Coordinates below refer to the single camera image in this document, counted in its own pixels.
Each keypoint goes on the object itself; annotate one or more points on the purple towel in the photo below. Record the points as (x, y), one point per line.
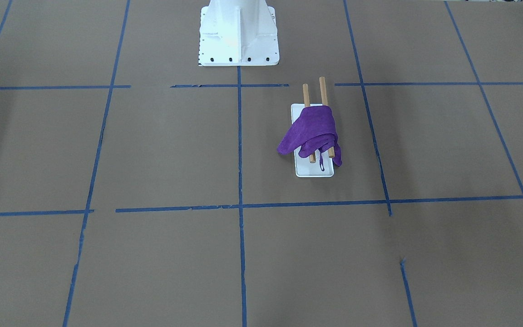
(314, 130)

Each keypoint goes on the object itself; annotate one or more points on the white towel rack with wooden bars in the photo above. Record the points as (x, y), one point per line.
(318, 165)

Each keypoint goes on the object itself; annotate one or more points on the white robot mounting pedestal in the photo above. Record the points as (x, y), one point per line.
(238, 33)

